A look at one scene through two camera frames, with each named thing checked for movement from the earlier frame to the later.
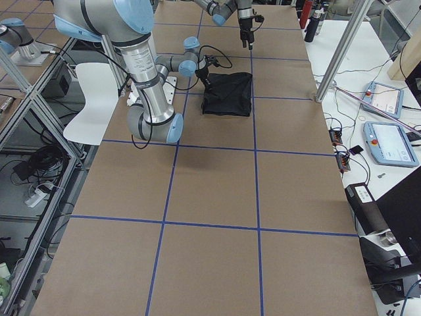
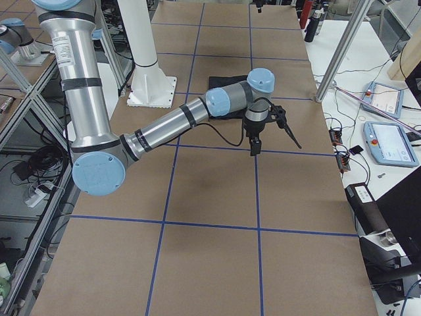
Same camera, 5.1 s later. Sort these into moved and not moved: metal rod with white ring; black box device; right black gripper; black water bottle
Moved: right black gripper
Not moved: black water bottle; black box device; metal rod with white ring
